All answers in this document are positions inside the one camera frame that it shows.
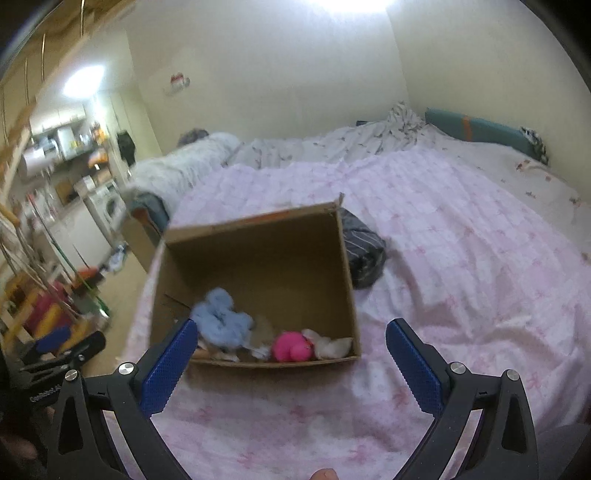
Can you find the light blue scrunchie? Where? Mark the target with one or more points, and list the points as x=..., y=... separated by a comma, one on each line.
x=221, y=318

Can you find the black white striped cloth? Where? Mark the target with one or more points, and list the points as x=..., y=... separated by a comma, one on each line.
x=535, y=143

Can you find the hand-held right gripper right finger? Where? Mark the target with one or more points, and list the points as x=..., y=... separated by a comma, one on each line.
x=415, y=364

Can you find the red white wall sticker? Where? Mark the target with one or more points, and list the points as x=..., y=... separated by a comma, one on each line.
x=178, y=83

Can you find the grey floral duvet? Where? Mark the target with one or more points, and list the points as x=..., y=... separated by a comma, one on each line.
x=300, y=143

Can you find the bright pink soft ball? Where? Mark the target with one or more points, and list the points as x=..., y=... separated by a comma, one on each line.
x=291, y=347

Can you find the red bag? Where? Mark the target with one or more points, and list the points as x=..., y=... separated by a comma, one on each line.
x=44, y=314

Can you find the grey fuzzy cloth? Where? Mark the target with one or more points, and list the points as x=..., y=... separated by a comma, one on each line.
x=194, y=137

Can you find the black hanging garment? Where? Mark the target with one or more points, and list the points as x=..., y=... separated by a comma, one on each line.
x=125, y=147

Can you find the white washing machine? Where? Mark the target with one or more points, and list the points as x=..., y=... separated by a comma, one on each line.
x=106, y=207

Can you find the brown bedside cardboard box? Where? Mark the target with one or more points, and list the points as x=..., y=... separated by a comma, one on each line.
x=141, y=244

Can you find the pink checked blanket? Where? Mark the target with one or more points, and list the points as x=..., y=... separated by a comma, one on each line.
x=461, y=277

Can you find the dark striped cloth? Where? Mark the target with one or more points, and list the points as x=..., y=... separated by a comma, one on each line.
x=364, y=249

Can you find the tan cloth piece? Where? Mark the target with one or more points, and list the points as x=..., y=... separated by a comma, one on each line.
x=265, y=330

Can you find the person's left forearm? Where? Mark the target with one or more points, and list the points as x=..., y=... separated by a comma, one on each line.
x=14, y=447

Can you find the person's grey clothed leg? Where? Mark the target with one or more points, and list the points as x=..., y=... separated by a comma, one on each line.
x=568, y=457

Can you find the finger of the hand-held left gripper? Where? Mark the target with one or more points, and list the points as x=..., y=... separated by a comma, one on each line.
x=53, y=339
x=87, y=346

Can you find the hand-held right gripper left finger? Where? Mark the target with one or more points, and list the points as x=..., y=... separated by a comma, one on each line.
x=168, y=364

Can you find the white floral bed sheet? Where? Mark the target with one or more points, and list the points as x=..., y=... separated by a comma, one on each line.
x=531, y=184

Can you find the teal headboard cushion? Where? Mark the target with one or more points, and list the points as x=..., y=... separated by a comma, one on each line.
x=480, y=129

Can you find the white water heater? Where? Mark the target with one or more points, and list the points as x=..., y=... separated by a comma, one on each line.
x=37, y=161

